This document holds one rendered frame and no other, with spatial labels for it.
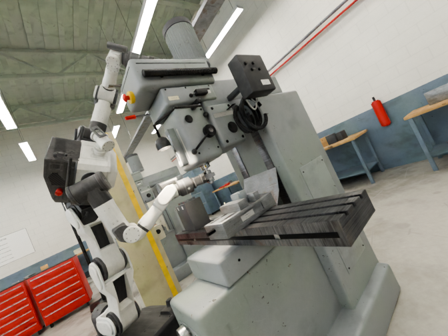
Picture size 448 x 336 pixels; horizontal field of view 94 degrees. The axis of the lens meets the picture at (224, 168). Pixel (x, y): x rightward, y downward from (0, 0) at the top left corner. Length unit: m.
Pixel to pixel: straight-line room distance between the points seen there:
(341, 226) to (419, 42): 4.41
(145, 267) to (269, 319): 1.88
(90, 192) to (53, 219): 9.00
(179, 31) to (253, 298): 1.51
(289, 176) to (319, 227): 0.63
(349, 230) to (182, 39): 1.32
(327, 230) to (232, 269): 0.48
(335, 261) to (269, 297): 0.50
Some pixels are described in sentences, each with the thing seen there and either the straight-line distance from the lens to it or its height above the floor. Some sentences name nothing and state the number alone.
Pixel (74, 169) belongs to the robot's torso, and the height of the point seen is 1.53.
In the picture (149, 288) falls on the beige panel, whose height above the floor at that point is 0.40.
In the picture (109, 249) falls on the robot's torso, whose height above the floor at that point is 1.09.
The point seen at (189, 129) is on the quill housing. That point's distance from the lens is 1.12.
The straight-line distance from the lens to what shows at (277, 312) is 1.23.
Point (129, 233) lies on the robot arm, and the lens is 1.08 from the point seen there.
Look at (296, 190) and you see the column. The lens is 1.31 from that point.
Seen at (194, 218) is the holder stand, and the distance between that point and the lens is 1.40.
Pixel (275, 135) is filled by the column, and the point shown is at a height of 1.29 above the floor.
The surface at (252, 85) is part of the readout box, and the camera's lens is 1.12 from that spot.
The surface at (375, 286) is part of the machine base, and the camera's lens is 1.75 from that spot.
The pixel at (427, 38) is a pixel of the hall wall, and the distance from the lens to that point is 4.90.
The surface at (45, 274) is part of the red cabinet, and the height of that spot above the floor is 0.93.
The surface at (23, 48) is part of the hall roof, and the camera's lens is 7.86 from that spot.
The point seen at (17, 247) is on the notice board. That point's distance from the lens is 10.14.
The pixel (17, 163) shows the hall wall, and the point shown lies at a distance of 10.63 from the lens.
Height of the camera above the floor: 1.20
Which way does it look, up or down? 2 degrees up
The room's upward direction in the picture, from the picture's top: 25 degrees counter-clockwise
